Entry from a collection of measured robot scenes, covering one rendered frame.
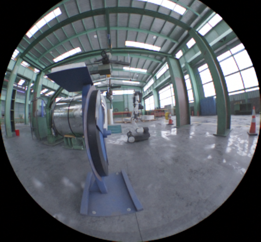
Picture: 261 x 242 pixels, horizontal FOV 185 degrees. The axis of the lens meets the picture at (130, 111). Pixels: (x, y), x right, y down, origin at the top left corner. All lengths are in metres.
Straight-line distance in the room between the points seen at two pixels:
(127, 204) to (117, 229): 0.27
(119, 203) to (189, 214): 0.58
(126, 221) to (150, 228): 0.17
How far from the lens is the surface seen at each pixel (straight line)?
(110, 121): 6.93
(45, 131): 3.67
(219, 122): 2.73
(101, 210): 0.84
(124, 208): 0.82
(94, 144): 0.31
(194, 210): 0.89
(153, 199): 0.87
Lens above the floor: 0.76
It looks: 2 degrees up
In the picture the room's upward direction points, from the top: 4 degrees counter-clockwise
